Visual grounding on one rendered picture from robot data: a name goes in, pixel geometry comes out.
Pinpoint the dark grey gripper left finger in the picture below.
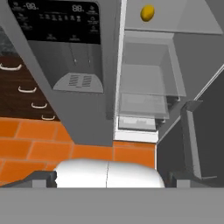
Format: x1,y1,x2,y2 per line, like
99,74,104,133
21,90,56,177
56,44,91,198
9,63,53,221
0,170,58,189

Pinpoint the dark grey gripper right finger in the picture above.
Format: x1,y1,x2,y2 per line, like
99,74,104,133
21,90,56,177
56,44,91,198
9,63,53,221
163,171,224,189

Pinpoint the yellow lemon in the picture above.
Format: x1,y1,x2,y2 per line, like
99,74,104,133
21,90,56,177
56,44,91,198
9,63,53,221
140,3,156,23

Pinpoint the dark grey open fridge door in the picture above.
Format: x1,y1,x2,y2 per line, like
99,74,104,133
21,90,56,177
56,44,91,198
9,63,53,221
155,66,224,188

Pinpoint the white rounded cylinder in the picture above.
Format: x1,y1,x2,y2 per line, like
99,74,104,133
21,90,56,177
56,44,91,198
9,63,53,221
53,158,166,189

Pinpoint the white fridge tray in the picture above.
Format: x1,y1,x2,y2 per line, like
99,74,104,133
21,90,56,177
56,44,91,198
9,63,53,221
117,115,159,133

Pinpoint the grey fridge door with dispenser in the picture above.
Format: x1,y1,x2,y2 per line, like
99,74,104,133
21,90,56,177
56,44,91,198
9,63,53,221
0,0,123,147

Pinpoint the small clear fridge drawer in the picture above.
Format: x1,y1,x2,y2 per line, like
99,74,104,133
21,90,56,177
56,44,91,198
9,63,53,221
117,92,171,121

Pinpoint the dark wood drawer cabinet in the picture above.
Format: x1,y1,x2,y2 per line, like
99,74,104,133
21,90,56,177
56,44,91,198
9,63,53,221
0,54,61,123

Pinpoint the large clear fridge drawer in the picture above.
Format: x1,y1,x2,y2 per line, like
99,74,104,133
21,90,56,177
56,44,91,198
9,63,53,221
119,37,187,99

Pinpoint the grey fridge body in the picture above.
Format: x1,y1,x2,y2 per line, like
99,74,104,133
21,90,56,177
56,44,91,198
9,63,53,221
113,0,224,144

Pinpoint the clear fridge shelf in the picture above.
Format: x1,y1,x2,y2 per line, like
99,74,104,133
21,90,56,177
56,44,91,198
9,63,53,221
124,0,224,37

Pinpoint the grey fridge door handle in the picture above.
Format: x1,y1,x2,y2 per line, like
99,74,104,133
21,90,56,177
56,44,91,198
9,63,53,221
179,100,219,180

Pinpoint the cream drawer handle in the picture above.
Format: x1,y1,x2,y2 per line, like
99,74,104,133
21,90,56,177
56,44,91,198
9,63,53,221
31,101,49,110
17,86,39,95
0,63,23,72
40,114,57,122

